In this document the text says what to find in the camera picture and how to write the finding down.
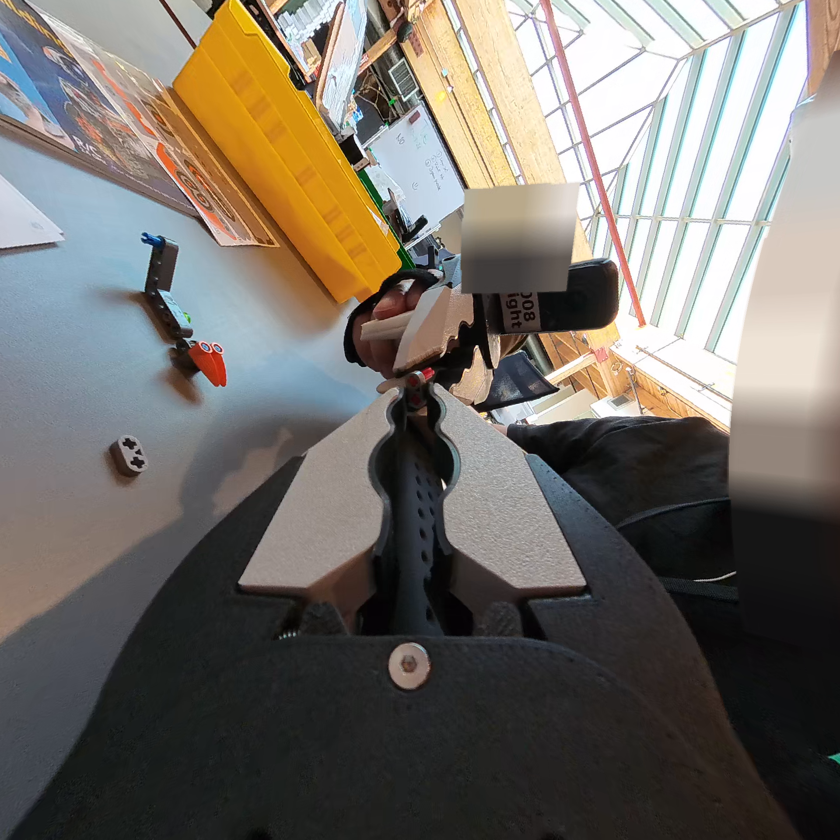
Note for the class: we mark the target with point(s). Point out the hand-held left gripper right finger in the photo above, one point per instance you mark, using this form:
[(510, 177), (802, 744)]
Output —
[(512, 525)]

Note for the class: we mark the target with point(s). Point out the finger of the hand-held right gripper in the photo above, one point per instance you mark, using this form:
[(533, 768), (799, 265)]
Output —
[(478, 380), (433, 328)]

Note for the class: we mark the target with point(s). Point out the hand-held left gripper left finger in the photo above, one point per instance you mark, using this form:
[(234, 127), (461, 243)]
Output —
[(315, 525)]

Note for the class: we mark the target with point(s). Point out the small grey two-hole connector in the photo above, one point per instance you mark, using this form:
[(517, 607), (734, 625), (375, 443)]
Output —
[(129, 456), (415, 388)]

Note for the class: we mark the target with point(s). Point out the grey beam with orange claws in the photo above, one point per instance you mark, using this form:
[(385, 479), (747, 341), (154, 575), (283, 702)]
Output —
[(161, 269)]

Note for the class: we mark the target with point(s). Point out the person's right hand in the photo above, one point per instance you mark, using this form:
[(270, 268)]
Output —
[(394, 298)]

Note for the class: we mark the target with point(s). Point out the black perforated panel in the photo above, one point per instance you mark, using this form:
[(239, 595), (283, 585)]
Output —
[(413, 525)]

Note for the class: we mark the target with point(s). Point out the green plastic bin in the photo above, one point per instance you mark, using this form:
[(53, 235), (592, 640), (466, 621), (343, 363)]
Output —
[(387, 216)]

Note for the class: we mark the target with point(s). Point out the whiteboard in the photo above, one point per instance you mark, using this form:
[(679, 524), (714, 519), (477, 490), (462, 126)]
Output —
[(420, 164)]

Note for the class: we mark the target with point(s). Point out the yellow plastic bin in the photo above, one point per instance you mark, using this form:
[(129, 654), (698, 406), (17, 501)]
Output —
[(282, 144)]

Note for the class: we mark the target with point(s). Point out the robot sticker sheet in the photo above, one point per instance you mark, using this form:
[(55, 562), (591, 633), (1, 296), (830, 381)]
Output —
[(210, 197)]

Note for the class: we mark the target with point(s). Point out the wooden clipboard with paper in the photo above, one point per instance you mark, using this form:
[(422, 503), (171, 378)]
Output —
[(341, 59)]

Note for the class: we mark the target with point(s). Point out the open white instruction booklet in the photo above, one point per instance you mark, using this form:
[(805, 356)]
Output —
[(19, 223)]

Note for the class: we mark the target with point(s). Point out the blue cover manual booklet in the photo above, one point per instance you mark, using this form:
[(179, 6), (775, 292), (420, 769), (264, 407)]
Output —
[(65, 105)]

